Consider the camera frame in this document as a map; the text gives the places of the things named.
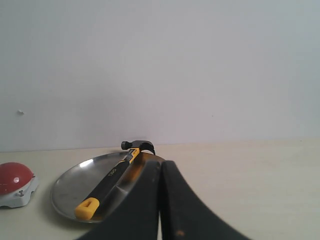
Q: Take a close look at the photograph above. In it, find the round stainless steel plate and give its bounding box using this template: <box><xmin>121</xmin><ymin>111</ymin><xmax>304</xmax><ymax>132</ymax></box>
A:
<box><xmin>50</xmin><ymin>151</ymin><xmax>164</xmax><ymax>224</ymax></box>

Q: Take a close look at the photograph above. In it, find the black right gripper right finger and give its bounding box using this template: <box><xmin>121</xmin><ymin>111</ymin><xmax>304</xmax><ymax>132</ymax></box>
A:
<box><xmin>158</xmin><ymin>160</ymin><xmax>248</xmax><ymax>240</ymax></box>

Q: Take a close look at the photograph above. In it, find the red dome push button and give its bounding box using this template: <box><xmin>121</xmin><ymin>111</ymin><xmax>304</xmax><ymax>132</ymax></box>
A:
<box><xmin>0</xmin><ymin>162</ymin><xmax>39</xmax><ymax>209</ymax></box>

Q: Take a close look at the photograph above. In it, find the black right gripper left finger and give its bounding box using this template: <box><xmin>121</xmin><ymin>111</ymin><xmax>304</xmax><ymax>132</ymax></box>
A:
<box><xmin>79</xmin><ymin>161</ymin><xmax>161</xmax><ymax>240</ymax></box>

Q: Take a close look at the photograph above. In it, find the yellow black claw hammer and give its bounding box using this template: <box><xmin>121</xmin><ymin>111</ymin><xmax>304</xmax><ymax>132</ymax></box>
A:
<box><xmin>74</xmin><ymin>140</ymin><xmax>156</xmax><ymax>221</ymax></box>

